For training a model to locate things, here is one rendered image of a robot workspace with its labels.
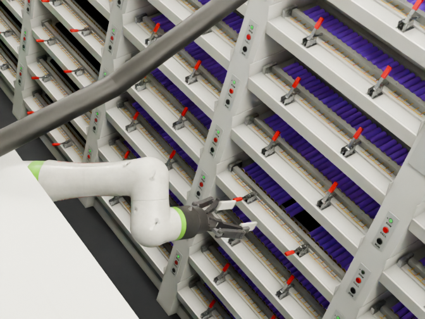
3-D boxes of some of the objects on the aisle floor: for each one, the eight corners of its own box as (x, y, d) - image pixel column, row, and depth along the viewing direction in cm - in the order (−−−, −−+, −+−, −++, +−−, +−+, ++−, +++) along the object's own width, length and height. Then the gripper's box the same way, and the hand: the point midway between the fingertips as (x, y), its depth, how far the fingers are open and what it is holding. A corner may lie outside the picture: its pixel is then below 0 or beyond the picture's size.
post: (277, 457, 252) (542, -15, 148) (260, 435, 257) (506, -34, 153) (315, 433, 264) (585, -19, 160) (299, 412, 269) (550, -37, 165)
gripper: (163, 207, 205) (217, 201, 222) (207, 258, 193) (261, 248, 209) (172, 186, 202) (227, 182, 218) (219, 237, 190) (272, 229, 206)
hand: (239, 215), depth 212 cm, fingers open, 9 cm apart
